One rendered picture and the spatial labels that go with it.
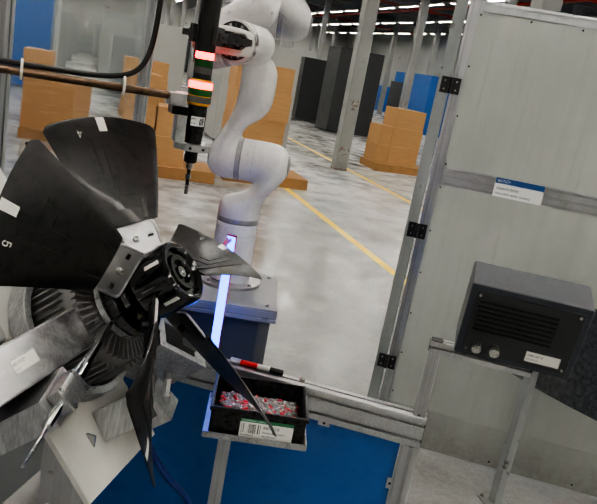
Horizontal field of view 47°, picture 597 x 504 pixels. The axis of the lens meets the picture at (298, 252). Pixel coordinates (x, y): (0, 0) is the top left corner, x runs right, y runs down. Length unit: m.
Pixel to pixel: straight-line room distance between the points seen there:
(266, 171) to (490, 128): 1.32
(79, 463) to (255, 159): 0.98
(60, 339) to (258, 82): 0.99
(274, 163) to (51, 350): 0.97
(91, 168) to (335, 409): 0.83
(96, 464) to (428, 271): 2.05
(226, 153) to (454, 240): 1.41
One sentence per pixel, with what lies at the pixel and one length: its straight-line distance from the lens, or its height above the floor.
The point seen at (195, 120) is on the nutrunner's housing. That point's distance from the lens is 1.28.
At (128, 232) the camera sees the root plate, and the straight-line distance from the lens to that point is 1.30.
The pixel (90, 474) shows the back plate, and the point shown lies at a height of 0.86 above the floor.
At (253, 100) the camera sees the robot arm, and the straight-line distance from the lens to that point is 1.91.
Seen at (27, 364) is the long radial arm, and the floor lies 1.11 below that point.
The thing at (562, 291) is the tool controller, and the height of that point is 1.24.
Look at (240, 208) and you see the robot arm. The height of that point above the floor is 1.20.
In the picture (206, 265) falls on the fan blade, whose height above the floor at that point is 1.19.
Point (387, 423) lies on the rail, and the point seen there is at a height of 0.82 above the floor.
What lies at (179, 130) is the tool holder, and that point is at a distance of 1.27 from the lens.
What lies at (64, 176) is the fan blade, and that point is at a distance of 1.11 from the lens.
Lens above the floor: 1.60
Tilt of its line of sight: 15 degrees down
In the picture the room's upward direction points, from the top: 11 degrees clockwise
